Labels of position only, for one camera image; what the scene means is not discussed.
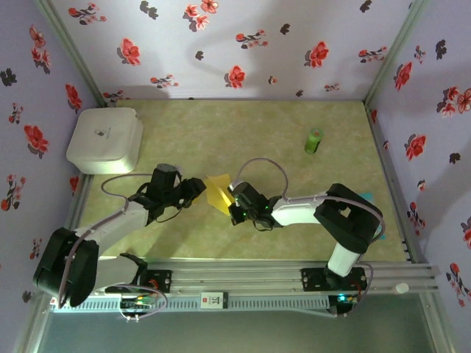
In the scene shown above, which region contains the blue snack packet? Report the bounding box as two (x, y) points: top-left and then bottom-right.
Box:
(358, 190), (388, 242)

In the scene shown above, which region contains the white red label tag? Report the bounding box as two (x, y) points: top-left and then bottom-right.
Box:
(200, 291), (230, 310)

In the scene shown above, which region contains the grey slotted cable duct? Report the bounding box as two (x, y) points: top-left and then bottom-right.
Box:
(51, 296), (330, 313)

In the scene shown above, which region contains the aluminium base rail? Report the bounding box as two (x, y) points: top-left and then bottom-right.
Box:
(36, 259), (441, 295)

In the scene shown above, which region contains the aluminium frame post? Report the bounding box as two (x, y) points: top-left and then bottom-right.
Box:
(362, 0), (431, 106)
(35, 0), (107, 107)

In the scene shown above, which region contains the white plastic lidded box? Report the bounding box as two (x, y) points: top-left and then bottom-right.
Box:
(65, 107), (144, 176)

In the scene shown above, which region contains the green bottle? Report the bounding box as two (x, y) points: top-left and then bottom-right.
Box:
(303, 127), (325, 154)

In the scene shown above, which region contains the lilac left arm cable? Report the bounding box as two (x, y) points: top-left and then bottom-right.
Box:
(57, 173), (169, 323)

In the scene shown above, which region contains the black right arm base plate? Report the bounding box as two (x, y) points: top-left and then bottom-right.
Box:
(300, 267), (368, 292)

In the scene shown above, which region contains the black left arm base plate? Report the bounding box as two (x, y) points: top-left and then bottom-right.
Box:
(105, 270), (173, 294)

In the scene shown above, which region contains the yellow paper sheet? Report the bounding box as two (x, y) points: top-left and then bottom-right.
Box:
(205, 172), (236, 216)

